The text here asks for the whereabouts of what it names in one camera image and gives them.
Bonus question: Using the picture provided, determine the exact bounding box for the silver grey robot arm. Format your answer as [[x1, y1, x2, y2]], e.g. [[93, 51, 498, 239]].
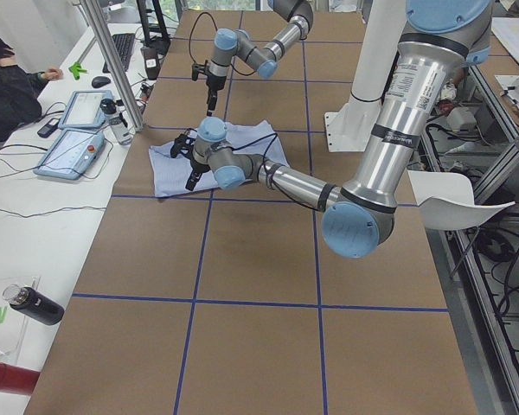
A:
[[191, 1, 314, 116], [185, 1, 492, 258]]

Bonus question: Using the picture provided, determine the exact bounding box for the black keyboard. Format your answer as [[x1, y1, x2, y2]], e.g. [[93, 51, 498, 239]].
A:
[[112, 33, 135, 71]]

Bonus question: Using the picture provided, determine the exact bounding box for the green plastic clip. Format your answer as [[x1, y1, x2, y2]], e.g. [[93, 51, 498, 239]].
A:
[[68, 61, 87, 80]]

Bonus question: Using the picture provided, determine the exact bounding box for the aluminium frame post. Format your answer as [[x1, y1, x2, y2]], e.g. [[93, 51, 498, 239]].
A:
[[80, 0, 144, 132]]

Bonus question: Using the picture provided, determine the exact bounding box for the seated person in black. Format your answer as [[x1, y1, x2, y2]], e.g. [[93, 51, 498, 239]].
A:
[[0, 38, 63, 146]]

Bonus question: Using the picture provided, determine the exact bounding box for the black smartphone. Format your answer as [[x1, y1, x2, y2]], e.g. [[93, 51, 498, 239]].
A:
[[37, 118, 60, 138]]

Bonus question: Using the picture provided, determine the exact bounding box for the blue white striped shirt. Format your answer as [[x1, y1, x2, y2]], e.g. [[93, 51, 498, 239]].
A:
[[149, 117, 288, 198]]

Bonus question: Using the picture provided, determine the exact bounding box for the black bottle lying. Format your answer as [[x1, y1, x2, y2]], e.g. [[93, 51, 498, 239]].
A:
[[3, 284, 64, 326]]

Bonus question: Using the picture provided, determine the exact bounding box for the blue teach pendant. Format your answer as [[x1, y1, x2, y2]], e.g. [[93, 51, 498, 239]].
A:
[[33, 129, 105, 181], [58, 90, 113, 130]]

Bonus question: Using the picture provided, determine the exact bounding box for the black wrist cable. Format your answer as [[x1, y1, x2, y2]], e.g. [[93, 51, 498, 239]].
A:
[[231, 131, 282, 191], [187, 11, 243, 77]]

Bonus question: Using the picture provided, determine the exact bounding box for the white curved plastic sheet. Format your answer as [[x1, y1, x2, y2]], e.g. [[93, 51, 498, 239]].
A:
[[407, 170, 516, 231]]

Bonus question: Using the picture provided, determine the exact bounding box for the black computer mouse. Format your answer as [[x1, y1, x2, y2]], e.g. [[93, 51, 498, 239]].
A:
[[91, 75, 112, 89]]

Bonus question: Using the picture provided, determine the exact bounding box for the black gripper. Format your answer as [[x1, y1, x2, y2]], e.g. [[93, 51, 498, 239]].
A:
[[191, 61, 225, 117], [170, 129, 208, 191]]

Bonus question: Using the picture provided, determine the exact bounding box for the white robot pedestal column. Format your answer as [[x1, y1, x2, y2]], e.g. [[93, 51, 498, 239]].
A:
[[324, 0, 406, 152]]

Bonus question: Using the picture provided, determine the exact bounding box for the blue teach pendant far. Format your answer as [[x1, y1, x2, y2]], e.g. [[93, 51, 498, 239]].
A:
[[58, 90, 113, 130]]

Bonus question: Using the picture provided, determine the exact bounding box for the clear water bottle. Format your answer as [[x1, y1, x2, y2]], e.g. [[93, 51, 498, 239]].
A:
[[99, 98, 132, 145]]

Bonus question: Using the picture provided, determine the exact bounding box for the red bottle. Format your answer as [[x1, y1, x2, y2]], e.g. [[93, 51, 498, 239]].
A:
[[0, 362, 41, 396]]

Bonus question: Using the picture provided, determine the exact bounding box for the blue teach pendant near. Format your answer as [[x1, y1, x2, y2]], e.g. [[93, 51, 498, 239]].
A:
[[33, 129, 105, 181]]

